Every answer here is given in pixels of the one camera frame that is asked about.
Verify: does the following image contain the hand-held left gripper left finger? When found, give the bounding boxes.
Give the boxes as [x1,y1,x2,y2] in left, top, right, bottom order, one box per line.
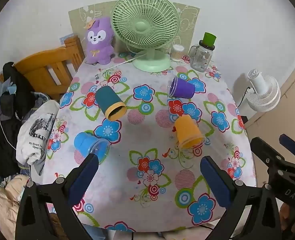
[15,153,99,240]

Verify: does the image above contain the orange cup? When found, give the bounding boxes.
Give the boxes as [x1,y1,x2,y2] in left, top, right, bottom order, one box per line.
[174,115,206,149]

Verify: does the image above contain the black fan cable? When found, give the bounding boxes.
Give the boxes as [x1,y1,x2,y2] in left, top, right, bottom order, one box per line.
[237,87,253,108]

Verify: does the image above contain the dark clothes pile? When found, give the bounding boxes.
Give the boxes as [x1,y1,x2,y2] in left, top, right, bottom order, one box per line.
[0,62,38,180]

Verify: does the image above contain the purple plush toy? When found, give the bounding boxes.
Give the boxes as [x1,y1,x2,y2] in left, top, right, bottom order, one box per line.
[84,17,115,65]

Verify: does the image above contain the white printed shirt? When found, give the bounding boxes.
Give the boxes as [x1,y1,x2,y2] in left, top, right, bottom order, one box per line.
[16,100,60,177]

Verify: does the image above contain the green desk fan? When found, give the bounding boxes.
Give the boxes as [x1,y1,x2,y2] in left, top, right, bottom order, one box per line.
[110,0,180,72]

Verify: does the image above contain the cotton swab container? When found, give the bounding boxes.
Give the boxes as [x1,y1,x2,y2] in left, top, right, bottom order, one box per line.
[171,44,185,62]

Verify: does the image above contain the thin white cable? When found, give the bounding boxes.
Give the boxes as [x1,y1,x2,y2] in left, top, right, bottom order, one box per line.
[0,97,16,150]

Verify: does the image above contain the white fan cable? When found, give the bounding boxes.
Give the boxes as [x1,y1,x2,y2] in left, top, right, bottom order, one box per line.
[107,52,148,72]

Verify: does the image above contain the wooden chair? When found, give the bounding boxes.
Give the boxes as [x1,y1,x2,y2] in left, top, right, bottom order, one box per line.
[0,35,86,100]

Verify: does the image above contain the teal cup with yellow rim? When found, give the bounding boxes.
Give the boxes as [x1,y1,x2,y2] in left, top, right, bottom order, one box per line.
[95,86,127,121]

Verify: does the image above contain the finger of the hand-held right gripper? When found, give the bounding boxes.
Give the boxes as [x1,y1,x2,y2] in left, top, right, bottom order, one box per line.
[279,134,295,161]
[250,137,286,171]

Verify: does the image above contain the purple cup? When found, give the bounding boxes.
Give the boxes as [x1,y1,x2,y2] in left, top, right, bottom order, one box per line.
[168,76,196,99]

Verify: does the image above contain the person's right hand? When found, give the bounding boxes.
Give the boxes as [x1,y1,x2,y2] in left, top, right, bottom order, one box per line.
[280,203,295,232]

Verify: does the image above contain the white fan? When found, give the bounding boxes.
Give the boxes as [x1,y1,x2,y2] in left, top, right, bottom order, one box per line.
[246,69,281,112]

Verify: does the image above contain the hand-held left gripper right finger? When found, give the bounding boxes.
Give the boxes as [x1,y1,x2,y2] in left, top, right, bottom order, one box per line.
[199,156,283,240]

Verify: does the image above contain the beige cloth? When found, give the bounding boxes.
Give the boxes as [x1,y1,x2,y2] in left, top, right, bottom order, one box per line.
[0,175,30,240]

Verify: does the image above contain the glass jar with green lid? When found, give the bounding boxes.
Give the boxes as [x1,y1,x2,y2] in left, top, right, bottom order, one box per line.
[189,32,217,73]

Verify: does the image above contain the floral tablecloth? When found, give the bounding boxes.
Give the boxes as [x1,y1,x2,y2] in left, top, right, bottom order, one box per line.
[41,52,258,233]

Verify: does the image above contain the blue cup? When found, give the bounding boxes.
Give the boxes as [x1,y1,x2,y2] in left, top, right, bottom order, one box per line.
[74,132,111,165]

